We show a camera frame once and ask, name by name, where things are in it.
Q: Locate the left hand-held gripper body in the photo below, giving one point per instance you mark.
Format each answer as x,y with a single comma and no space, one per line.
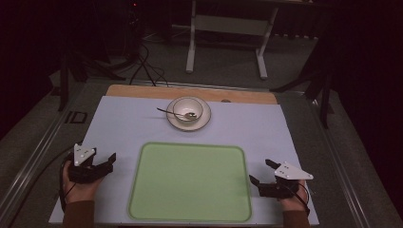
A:
85,172

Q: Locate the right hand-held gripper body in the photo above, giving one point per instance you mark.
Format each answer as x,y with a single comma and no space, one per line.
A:
285,185

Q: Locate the person's left hand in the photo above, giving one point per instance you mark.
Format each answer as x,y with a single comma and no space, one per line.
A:
79,191

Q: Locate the person's right hand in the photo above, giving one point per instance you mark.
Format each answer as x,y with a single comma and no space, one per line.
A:
296,202

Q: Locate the pale blue table mat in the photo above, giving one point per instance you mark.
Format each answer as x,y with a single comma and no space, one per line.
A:
126,126

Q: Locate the green tray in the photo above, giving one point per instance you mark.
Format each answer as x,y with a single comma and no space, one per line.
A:
190,183

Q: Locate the wooden table board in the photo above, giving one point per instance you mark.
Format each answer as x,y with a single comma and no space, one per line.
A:
142,91

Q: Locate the metal spoon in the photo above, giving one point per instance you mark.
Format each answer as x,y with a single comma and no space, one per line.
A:
171,112

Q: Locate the white bowl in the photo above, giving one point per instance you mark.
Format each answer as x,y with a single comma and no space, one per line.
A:
187,106
202,122

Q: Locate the black metal stand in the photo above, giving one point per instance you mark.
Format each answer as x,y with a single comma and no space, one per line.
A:
65,82
324,95

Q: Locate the black rectangular floor bracket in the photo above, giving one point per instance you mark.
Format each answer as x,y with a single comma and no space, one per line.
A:
76,117

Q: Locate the metal floor rail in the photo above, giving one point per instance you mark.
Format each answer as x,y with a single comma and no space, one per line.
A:
335,164
34,152

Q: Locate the white desk frame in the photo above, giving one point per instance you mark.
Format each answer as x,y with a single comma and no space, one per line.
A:
228,25

